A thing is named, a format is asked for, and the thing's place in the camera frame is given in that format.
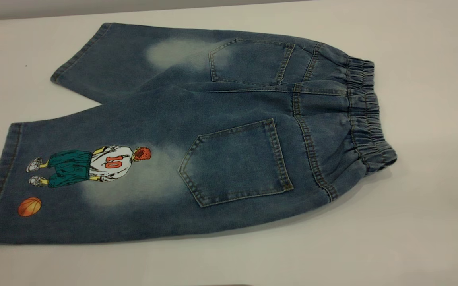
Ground blue denim shorts with print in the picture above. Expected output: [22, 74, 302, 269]
[0, 22, 398, 244]

